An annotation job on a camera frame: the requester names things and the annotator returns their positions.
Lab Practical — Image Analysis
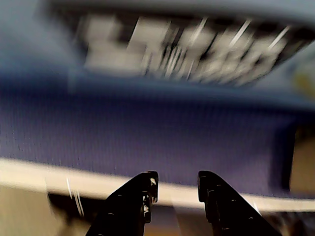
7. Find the blue toy kitchen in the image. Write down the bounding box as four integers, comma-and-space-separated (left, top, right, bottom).
0, 0, 315, 105

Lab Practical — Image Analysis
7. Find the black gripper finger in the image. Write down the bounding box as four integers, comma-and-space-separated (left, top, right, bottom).
198, 170, 284, 236
86, 171, 159, 236

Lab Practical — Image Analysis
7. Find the blue floor mat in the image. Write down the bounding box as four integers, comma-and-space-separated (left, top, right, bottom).
0, 71, 315, 200

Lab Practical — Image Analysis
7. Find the blue dishwasher door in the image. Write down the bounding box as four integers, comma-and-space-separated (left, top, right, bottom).
46, 0, 315, 99

